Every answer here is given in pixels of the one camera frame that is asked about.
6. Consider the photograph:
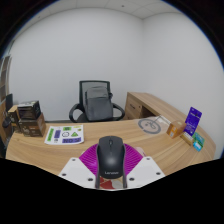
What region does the grey backpack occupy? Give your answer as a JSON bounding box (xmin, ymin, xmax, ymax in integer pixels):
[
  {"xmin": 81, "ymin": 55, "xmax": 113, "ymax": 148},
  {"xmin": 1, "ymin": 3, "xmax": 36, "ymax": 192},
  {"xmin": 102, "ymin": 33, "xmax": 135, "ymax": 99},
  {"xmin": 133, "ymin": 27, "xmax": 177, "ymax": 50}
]
[{"xmin": 83, "ymin": 85, "xmax": 114, "ymax": 122}]

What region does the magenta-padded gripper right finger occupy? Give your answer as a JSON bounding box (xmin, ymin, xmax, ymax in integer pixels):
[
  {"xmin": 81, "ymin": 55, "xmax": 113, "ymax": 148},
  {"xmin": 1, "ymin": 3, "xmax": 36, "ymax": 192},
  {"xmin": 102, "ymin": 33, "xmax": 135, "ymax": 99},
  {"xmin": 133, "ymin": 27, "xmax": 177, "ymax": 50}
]
[{"xmin": 123, "ymin": 144, "xmax": 166, "ymax": 189}]

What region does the white printed sticker sheet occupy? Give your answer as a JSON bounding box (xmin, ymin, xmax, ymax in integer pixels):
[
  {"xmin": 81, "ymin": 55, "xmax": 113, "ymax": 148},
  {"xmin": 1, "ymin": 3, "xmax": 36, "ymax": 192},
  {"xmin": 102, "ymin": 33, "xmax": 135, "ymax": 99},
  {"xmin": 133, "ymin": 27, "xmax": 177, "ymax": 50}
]
[{"xmin": 44, "ymin": 124, "xmax": 85, "ymax": 146}]

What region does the purple card in wooden stand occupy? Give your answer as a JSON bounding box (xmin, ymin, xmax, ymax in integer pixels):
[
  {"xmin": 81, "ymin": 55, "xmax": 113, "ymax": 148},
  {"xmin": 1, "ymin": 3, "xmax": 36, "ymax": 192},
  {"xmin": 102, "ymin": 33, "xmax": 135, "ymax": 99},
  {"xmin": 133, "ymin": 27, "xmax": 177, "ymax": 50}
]
[{"xmin": 181, "ymin": 106, "xmax": 203, "ymax": 146}]

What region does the green and blue packet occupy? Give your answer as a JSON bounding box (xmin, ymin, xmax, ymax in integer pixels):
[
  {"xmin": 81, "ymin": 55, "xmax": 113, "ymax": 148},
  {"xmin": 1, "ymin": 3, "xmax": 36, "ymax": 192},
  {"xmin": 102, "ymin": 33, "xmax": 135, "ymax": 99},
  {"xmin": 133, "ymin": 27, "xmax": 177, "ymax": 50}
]
[{"xmin": 191, "ymin": 132, "xmax": 206, "ymax": 152}]

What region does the wide brown carton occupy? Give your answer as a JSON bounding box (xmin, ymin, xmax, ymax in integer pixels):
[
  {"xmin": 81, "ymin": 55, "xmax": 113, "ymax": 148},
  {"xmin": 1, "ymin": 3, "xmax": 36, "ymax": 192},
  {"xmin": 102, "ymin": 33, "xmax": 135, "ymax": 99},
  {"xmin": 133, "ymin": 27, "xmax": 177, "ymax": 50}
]
[{"xmin": 17, "ymin": 113, "xmax": 47, "ymax": 138}]

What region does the black carton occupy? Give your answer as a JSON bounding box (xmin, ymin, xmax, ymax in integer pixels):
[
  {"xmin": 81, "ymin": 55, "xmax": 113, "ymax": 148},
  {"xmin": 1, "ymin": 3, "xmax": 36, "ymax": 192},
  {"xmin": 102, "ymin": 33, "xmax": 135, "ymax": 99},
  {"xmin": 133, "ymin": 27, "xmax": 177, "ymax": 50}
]
[{"xmin": 17, "ymin": 100, "xmax": 42, "ymax": 120}]

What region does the black mesh office chair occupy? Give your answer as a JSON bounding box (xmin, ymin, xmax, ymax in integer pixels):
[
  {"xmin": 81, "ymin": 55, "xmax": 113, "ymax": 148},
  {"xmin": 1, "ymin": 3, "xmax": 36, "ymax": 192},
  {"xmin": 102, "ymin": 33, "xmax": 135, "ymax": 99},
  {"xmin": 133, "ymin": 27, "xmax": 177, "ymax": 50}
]
[{"xmin": 68, "ymin": 79, "xmax": 126, "ymax": 124}]

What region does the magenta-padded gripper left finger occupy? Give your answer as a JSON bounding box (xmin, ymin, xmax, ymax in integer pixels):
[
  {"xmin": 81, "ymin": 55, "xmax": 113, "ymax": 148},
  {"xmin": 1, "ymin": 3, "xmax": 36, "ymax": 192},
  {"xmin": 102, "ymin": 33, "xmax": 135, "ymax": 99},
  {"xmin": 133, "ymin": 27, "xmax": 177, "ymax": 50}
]
[{"xmin": 58, "ymin": 144, "xmax": 101, "ymax": 190}]

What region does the black computer mouse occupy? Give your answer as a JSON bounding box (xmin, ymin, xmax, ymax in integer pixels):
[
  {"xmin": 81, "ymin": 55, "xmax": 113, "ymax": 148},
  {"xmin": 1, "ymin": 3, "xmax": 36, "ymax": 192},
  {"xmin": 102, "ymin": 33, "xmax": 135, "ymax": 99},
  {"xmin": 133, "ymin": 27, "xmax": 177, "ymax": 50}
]
[{"xmin": 95, "ymin": 135, "xmax": 127, "ymax": 179}]

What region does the small orange box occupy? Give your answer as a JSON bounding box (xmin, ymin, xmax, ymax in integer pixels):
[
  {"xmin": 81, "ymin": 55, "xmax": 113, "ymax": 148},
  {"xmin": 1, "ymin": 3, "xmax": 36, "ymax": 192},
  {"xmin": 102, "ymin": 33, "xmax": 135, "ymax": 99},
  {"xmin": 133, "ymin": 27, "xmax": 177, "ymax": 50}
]
[{"xmin": 166, "ymin": 120, "xmax": 187, "ymax": 139}]

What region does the wooden side desk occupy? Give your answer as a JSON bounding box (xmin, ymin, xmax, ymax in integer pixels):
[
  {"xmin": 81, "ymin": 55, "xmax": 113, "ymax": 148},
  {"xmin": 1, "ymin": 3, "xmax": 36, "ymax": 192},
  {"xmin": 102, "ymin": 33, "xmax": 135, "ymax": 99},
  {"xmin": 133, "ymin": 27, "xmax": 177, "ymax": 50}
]
[{"xmin": 123, "ymin": 91, "xmax": 188, "ymax": 124}]

